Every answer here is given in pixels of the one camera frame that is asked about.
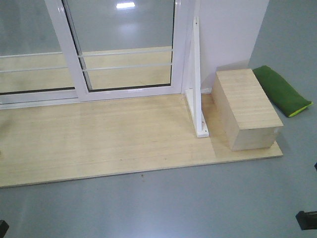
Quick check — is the white framed sliding glass door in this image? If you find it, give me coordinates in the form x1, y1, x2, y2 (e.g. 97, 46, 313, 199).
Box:
46, 0, 195, 102

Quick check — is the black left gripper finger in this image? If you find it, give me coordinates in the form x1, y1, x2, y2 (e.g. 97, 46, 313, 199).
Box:
0, 220, 9, 236

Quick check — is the green fabric sandbag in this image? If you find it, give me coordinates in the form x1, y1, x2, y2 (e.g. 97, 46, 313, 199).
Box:
253, 65, 313, 118

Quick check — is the white triangular support bracket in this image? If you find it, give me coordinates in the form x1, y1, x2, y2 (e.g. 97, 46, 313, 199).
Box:
185, 16, 210, 138

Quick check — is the fixed white framed glass panel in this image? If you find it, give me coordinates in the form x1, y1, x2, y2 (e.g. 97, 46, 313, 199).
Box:
0, 0, 78, 109

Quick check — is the light plywood base board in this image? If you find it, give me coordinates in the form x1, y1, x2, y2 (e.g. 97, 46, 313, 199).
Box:
0, 94, 282, 188

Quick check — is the white partition wall panel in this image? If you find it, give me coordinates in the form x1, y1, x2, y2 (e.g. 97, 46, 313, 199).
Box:
199, 0, 269, 92

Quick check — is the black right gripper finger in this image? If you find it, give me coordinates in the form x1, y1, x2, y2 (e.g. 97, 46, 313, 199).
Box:
295, 211, 317, 230

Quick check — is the light plywood box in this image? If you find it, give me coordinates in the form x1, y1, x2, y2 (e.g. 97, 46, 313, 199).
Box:
211, 69, 283, 151

